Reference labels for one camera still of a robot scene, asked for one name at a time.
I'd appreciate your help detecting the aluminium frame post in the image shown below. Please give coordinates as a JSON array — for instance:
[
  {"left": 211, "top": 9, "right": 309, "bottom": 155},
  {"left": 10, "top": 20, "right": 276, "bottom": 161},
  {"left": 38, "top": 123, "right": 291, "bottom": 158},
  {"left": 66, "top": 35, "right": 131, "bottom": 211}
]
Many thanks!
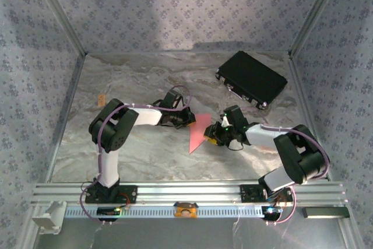
[{"left": 288, "top": 0, "right": 348, "bottom": 57}]

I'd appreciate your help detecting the orange cartoon figure sticker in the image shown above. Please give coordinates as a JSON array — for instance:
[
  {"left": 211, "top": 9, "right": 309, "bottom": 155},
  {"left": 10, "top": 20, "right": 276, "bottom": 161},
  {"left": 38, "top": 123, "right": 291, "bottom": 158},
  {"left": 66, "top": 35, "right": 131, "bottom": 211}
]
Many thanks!
[{"left": 174, "top": 201, "right": 198, "bottom": 219}]

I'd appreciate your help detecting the slotted grey cable duct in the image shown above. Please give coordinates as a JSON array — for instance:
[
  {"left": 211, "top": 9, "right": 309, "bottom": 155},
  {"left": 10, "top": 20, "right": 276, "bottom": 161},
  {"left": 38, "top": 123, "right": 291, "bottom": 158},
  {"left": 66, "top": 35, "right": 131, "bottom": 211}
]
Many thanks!
[{"left": 63, "top": 205, "right": 265, "bottom": 219}]

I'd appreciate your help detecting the small circuit board with light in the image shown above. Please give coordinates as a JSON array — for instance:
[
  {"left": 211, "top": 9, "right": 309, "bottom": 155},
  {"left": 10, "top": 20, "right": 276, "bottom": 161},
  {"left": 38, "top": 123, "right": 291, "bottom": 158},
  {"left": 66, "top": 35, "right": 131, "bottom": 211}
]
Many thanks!
[
  {"left": 97, "top": 207, "right": 122, "bottom": 217},
  {"left": 261, "top": 205, "right": 283, "bottom": 220}
]

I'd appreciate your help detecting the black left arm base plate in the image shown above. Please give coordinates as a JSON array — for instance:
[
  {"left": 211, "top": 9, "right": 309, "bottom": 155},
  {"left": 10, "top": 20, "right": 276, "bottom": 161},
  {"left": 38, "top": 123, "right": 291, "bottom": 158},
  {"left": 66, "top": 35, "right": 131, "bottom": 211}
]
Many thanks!
[{"left": 84, "top": 184, "right": 138, "bottom": 205}]

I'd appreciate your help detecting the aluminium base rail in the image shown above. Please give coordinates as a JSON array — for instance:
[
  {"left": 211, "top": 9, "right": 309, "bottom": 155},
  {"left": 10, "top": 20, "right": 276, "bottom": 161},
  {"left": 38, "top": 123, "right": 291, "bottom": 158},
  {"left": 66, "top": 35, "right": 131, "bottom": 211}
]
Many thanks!
[{"left": 31, "top": 181, "right": 349, "bottom": 206}]

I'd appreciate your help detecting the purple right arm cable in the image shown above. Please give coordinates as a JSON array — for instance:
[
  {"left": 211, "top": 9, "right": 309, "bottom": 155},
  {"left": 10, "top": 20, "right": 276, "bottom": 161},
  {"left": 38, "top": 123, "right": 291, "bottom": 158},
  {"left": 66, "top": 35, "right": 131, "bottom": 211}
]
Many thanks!
[{"left": 244, "top": 106, "right": 332, "bottom": 226}]

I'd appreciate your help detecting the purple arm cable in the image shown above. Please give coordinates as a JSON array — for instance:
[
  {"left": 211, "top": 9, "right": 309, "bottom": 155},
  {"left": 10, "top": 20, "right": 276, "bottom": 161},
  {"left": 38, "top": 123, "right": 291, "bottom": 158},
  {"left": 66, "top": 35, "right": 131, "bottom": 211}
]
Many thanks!
[
  {"left": 80, "top": 85, "right": 192, "bottom": 225},
  {"left": 244, "top": 106, "right": 332, "bottom": 226}
]

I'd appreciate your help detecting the pink paper sheet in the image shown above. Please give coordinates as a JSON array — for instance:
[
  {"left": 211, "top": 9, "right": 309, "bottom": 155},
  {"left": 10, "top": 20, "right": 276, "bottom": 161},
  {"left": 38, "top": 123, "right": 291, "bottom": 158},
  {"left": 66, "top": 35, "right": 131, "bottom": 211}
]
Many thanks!
[{"left": 188, "top": 114, "right": 213, "bottom": 155}]

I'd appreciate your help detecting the white plastic bracket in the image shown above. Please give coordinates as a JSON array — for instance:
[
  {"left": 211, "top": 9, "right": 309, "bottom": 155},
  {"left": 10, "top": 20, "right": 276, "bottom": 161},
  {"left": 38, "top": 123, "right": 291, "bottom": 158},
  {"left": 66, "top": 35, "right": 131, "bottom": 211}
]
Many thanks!
[{"left": 31, "top": 201, "right": 66, "bottom": 235}]

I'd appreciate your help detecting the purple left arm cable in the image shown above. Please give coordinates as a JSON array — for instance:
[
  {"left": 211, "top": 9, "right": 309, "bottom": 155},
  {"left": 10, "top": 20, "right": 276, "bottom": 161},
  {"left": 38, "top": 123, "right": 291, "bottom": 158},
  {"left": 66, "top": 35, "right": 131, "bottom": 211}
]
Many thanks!
[{"left": 80, "top": 85, "right": 192, "bottom": 225}]

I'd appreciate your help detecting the aluminium table side rail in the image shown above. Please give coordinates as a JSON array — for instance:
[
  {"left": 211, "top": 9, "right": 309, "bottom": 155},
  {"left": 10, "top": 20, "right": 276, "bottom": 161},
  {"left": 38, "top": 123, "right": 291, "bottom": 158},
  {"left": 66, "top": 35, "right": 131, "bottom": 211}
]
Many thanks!
[
  {"left": 287, "top": 55, "right": 333, "bottom": 181},
  {"left": 45, "top": 53, "right": 87, "bottom": 184}
]

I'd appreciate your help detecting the black hard case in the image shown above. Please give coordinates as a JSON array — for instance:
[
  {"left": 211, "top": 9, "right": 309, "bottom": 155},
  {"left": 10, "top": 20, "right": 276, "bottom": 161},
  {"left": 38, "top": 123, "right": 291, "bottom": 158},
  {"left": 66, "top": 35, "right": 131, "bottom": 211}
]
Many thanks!
[{"left": 215, "top": 50, "right": 288, "bottom": 111}]

